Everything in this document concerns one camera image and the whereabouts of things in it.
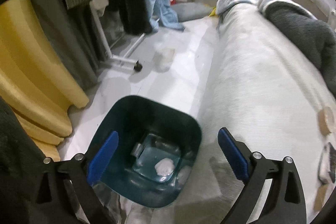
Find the yellow curtain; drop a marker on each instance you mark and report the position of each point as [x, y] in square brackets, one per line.
[34, 82]

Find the dark grey fleece blanket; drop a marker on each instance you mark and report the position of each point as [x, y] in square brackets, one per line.
[313, 37]

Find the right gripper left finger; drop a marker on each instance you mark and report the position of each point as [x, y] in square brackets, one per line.
[83, 170]

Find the grey floor cushion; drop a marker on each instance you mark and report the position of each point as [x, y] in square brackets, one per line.
[191, 11]

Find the white clothes rack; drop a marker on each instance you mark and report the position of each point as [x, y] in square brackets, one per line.
[117, 43]

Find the grey bed mattress sheet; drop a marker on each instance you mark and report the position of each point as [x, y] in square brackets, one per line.
[268, 94]

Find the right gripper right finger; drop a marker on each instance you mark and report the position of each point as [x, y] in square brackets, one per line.
[285, 202]

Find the yellow cloth on floor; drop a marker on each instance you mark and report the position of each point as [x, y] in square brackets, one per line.
[213, 12]

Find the white tissue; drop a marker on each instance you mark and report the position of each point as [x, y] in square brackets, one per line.
[164, 167]

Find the dark teal trash bin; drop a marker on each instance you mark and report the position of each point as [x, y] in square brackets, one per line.
[147, 133]

